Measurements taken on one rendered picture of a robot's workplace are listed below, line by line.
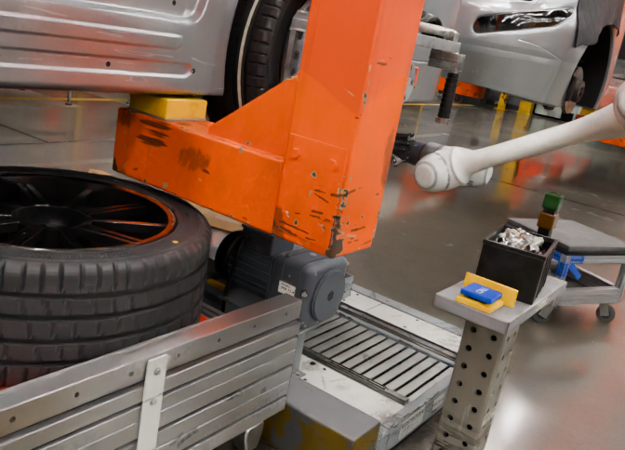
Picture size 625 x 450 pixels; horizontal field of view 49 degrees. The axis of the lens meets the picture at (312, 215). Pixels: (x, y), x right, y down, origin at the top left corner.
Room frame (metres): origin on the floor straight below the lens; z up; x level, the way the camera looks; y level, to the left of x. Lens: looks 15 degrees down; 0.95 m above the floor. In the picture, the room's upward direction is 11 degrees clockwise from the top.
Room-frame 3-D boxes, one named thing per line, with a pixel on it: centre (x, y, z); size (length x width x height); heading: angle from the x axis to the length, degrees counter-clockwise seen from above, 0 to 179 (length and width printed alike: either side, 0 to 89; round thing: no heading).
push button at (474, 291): (1.38, -0.39, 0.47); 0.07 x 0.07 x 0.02; 57
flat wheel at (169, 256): (1.33, 0.53, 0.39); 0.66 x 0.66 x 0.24
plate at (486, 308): (1.38, -0.39, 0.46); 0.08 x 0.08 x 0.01; 57
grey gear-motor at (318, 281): (1.70, 0.09, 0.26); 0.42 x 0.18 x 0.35; 57
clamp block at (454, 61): (2.02, -0.30, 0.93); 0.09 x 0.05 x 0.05; 57
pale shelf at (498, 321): (1.52, -0.48, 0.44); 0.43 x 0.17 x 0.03; 147
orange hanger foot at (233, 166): (1.57, 0.25, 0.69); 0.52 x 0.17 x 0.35; 57
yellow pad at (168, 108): (1.66, 0.40, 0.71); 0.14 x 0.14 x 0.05; 57
